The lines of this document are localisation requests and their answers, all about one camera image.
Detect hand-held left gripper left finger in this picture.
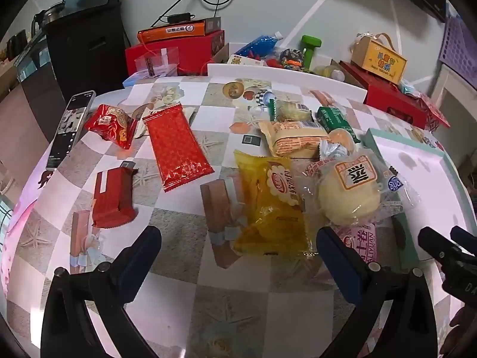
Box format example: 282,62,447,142
40,226,162,358

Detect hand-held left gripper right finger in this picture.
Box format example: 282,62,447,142
316,227,438,358

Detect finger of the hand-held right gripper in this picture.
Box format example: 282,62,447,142
451,226,477,256
418,227,463,265

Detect pink snack packet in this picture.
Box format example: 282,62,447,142
332,222,379,273

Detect red-brown snack packet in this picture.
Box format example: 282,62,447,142
91,161,138,229

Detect clear pale bun packet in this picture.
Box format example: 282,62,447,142
303,145,422,228

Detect white tray with teal rim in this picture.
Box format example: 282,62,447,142
363,127,472,273

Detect yellow bread packet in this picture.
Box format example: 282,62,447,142
233,150,317,258

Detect grey-green snack packet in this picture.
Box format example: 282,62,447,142
318,140,354,163

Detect red patterned snack packet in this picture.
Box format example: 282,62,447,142
142,104,216,193

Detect yellow jelly cup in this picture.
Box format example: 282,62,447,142
327,127,356,153

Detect pale yellow cake packet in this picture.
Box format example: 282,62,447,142
258,119,330,159

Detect red round-print snack packet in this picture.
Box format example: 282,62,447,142
84,104,138,150

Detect dark green snack packet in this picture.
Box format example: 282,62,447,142
317,106,362,144

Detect green-edged clear cookie packet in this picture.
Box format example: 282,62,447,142
268,97,312,124

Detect person's right hand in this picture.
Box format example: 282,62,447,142
440,304,477,358

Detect white small snack packet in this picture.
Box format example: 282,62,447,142
130,108,150,138

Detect red paper bag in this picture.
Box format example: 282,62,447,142
417,93,451,131

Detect black smartphone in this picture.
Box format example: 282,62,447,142
45,90,97,171

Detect white cabinet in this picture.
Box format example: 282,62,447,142
430,61,477,172

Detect red gift box with cutout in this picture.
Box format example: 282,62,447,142
339,61,438,129

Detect light blue face mask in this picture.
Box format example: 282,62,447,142
400,80,425,95

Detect blue and white box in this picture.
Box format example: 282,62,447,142
122,74,165,88

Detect clear yellowish bottle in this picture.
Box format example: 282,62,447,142
313,65,345,82

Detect clear plastic box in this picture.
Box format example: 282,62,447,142
134,47,179,79

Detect purple plastic basket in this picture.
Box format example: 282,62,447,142
438,0,477,94

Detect black cabinet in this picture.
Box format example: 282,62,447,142
45,2,129,110

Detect brown cardboard box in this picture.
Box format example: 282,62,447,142
210,42,353,83

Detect green dumbbell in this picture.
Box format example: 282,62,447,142
301,35,329,70

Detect white and yellow card box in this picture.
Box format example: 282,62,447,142
227,54,267,67

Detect orange flat box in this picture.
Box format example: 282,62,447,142
137,18,207,44

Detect blue bead bottle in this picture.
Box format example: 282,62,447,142
235,32,284,58

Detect dark kettle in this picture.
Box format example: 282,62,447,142
30,3,68,34

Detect yellow box with handle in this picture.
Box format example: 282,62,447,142
350,33,408,86

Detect red gift box with cord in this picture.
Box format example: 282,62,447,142
125,30,226,79

